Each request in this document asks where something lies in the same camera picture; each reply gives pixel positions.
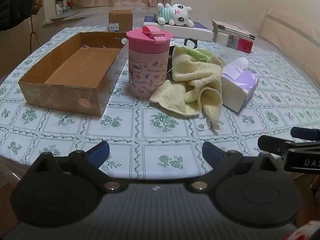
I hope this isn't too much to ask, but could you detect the pink lidded cup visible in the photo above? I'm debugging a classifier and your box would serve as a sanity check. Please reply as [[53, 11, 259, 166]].
[[126, 26, 173, 98]]

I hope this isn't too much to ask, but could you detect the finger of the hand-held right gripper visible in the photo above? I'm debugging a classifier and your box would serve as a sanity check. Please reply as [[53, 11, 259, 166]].
[[257, 135, 320, 159], [291, 127, 320, 140]]

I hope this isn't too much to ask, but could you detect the red patterned clothing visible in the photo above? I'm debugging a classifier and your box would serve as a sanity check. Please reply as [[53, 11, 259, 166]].
[[287, 220, 320, 240]]

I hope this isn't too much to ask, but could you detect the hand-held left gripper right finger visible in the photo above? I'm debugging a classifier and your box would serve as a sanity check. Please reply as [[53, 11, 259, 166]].
[[189, 141, 288, 194]]

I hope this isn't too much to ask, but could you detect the plastic wrapped beige headboard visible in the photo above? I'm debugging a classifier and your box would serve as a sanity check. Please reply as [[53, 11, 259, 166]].
[[259, 7, 320, 55]]

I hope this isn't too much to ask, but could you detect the small closed cardboard box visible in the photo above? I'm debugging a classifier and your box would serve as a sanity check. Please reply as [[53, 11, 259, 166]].
[[108, 10, 133, 32]]

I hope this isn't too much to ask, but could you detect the thick book red spine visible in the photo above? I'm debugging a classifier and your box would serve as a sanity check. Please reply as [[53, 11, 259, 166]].
[[214, 31, 253, 54]]

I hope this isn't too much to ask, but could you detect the black puffer jacket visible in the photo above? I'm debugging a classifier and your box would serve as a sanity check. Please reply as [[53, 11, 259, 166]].
[[0, 0, 32, 32]]

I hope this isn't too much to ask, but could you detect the gold clothes rack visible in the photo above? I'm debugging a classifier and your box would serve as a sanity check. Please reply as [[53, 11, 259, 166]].
[[29, 15, 42, 47]]

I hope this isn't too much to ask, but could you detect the white plush toy striped shirt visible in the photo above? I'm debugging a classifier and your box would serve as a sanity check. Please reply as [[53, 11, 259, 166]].
[[155, 3, 195, 28]]

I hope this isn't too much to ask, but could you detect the plastic covered bed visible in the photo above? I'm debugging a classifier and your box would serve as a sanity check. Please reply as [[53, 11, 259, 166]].
[[32, 5, 320, 63]]

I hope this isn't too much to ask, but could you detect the green cloth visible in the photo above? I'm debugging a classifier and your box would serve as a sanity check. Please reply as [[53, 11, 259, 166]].
[[187, 47, 213, 62]]

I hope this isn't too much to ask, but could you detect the yellow towel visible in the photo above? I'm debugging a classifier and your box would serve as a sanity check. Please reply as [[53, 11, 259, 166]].
[[149, 45, 224, 130]]

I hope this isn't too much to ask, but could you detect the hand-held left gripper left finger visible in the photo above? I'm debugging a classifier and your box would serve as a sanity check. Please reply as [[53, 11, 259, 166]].
[[30, 141, 129, 195]]

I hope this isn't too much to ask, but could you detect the flat blue white box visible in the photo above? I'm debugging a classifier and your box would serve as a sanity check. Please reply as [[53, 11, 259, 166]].
[[143, 15, 215, 42]]

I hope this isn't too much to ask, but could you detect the purple tissue pack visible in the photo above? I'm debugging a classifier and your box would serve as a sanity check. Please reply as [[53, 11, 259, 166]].
[[221, 57, 260, 113]]

